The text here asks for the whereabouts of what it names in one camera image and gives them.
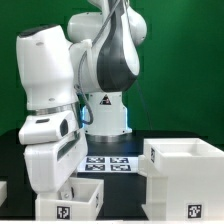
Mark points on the white border bar left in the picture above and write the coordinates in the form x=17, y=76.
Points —
x=3, y=192

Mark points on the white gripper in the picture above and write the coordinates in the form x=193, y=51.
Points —
x=49, y=165

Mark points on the fiducial marker sheet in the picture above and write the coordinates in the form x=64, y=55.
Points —
x=108, y=164

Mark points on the white drawer cabinet box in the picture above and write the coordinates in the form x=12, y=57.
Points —
x=184, y=180

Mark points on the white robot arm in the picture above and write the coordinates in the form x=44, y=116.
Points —
x=95, y=53

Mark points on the white drawer tray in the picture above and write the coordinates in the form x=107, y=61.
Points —
x=82, y=203

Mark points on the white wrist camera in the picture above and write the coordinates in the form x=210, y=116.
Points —
x=47, y=128

